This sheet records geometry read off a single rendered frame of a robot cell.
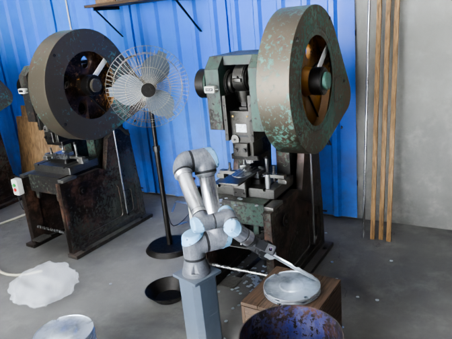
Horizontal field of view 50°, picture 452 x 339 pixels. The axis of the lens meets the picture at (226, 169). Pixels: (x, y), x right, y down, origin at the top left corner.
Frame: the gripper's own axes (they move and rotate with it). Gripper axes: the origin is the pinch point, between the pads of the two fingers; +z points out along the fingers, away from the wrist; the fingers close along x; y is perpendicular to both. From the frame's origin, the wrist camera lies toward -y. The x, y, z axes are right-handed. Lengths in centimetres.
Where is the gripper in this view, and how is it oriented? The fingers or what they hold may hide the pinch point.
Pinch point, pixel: (275, 256)
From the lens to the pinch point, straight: 243.8
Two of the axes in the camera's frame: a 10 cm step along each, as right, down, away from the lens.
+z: 6.1, 4.9, 6.2
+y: -6.3, -1.8, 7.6
